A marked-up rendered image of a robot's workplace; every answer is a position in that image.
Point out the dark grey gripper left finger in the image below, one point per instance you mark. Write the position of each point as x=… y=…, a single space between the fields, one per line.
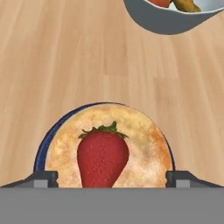
x=43 y=176

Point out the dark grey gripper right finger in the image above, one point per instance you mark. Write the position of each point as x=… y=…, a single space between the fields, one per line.
x=180 y=176

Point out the golden pancake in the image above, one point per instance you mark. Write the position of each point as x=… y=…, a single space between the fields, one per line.
x=143 y=137

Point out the red strawberry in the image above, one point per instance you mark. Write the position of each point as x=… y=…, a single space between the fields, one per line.
x=102 y=159

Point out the blue plate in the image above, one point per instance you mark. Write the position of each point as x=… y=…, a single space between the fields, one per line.
x=48 y=137

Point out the grey bowl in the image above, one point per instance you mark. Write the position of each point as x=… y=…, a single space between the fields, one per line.
x=163 y=19

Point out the yellow fruit piece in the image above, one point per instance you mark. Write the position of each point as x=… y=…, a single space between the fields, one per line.
x=186 y=5

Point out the red fruit piece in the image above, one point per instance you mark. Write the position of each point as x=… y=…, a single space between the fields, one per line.
x=160 y=2

